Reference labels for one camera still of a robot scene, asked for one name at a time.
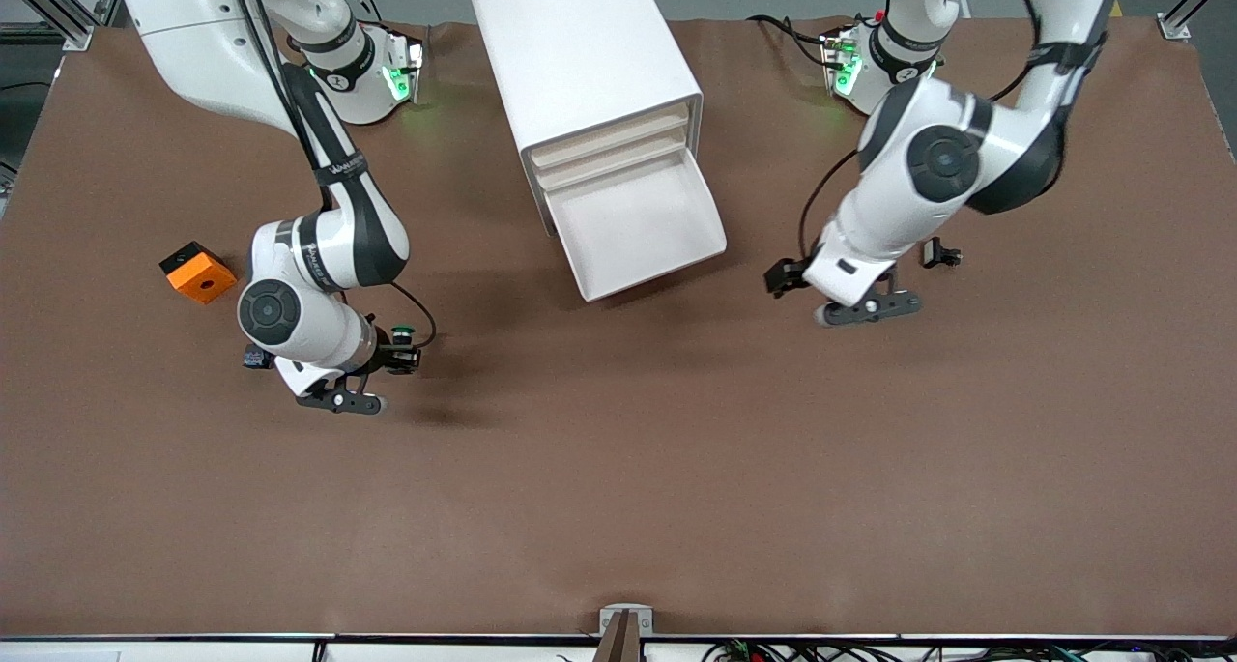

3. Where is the orange black button box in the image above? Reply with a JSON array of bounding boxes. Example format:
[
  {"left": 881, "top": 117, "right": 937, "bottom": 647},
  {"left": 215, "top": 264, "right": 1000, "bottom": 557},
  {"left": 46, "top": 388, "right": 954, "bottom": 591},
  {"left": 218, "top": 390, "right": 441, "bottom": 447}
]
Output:
[{"left": 158, "top": 241, "right": 238, "bottom": 305}]

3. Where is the brown table mat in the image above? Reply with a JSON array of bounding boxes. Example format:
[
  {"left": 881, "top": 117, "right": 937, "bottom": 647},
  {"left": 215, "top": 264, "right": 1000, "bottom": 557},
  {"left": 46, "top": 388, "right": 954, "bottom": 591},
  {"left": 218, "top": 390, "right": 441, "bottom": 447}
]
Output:
[{"left": 0, "top": 16, "right": 1237, "bottom": 641}]

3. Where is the grey metal bracket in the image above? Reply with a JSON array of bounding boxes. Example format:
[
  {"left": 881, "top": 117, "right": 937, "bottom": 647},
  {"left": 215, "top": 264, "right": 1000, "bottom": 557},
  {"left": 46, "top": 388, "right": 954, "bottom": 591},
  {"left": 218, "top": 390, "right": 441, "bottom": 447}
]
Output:
[{"left": 599, "top": 604, "right": 654, "bottom": 636}]

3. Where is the white table edge rail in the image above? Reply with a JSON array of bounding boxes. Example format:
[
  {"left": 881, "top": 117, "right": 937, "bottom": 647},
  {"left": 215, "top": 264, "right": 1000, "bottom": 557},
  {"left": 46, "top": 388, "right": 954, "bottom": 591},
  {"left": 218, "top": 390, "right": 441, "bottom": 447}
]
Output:
[{"left": 0, "top": 631, "right": 1237, "bottom": 662}]

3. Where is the brown upright post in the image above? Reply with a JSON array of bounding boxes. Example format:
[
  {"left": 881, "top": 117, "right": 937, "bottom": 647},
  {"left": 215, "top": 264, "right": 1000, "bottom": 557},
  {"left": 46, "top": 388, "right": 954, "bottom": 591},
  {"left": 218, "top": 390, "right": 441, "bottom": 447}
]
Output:
[{"left": 591, "top": 612, "right": 644, "bottom": 662}]

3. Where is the tangled black cable bundle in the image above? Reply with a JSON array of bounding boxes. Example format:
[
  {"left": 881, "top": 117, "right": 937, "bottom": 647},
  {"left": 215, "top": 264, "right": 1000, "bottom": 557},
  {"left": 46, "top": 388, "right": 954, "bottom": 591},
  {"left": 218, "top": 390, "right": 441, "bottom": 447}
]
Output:
[{"left": 701, "top": 638, "right": 1237, "bottom": 662}]

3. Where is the aluminium frame profile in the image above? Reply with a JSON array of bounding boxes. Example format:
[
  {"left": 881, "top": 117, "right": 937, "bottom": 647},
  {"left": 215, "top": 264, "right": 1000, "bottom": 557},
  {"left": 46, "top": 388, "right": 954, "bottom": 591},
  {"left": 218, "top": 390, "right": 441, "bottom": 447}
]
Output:
[
  {"left": 0, "top": 0, "right": 122, "bottom": 52},
  {"left": 1157, "top": 0, "right": 1237, "bottom": 42}
]

